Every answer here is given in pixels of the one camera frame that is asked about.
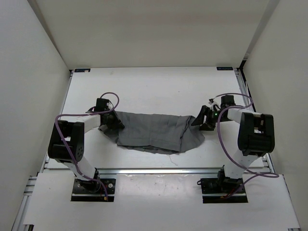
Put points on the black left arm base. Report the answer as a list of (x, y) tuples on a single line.
[(88, 191)]

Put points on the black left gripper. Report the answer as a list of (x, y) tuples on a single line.
[(117, 124)]

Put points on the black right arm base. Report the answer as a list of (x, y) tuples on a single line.
[(222, 190)]

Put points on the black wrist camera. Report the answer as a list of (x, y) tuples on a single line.
[(226, 101), (101, 106)]

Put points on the grey pleated skirt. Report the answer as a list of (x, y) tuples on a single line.
[(155, 133)]

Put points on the white front cover panel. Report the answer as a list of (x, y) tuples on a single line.
[(158, 203)]

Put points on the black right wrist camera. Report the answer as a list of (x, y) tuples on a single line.
[(226, 101)]

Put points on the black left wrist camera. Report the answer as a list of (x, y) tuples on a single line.
[(101, 106)]

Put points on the blue left corner label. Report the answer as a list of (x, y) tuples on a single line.
[(82, 70)]

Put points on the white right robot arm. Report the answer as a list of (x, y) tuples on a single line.
[(256, 136)]

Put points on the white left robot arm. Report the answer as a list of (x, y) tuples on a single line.
[(67, 140)]

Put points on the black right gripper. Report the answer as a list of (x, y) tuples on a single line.
[(209, 126)]

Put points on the blue right corner label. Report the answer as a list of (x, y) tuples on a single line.
[(224, 68)]

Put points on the blue corner label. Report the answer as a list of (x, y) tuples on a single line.
[(82, 70), (224, 68)]

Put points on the aluminium table edge rail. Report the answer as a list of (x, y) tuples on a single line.
[(156, 170)]

